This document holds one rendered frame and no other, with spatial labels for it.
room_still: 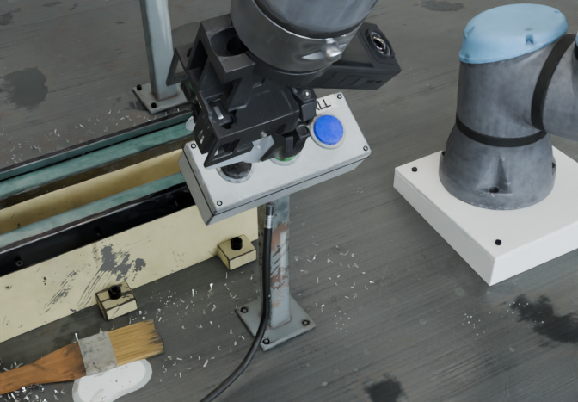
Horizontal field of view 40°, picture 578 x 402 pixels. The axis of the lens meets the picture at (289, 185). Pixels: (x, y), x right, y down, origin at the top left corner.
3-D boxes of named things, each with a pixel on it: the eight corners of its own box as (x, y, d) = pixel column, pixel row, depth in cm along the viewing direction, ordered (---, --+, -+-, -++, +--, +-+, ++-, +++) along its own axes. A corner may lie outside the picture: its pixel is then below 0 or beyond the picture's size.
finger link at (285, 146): (241, 127, 63) (267, 77, 56) (261, 120, 64) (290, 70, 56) (266, 179, 62) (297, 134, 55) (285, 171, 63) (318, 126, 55)
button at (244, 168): (224, 188, 72) (229, 181, 71) (211, 158, 73) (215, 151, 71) (253, 176, 74) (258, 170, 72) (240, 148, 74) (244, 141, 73)
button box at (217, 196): (205, 228, 75) (216, 211, 70) (175, 161, 76) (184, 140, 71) (355, 170, 82) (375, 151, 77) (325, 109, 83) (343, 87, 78)
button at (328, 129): (317, 153, 76) (323, 146, 75) (304, 126, 77) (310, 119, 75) (343, 144, 78) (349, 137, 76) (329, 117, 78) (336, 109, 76)
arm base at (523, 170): (501, 131, 114) (508, 70, 108) (579, 183, 104) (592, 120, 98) (415, 165, 109) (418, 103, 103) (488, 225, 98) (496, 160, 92)
